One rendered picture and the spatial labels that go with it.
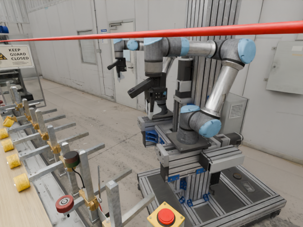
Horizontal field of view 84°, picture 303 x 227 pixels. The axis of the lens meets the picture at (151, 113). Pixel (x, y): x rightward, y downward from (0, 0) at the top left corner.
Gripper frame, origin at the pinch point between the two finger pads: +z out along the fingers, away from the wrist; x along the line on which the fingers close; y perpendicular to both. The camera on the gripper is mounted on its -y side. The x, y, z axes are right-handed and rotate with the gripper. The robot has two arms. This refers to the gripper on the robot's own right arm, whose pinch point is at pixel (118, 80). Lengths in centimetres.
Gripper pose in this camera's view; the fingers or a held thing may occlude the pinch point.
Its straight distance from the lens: 155.6
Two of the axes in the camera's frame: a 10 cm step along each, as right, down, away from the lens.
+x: -3.3, -3.6, 8.7
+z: 0.0, 9.2, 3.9
